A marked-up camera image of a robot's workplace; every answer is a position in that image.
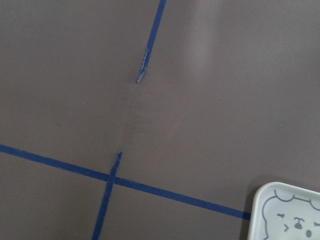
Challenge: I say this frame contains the pale green bear tray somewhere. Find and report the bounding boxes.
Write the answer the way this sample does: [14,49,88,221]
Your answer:
[247,182,320,240]

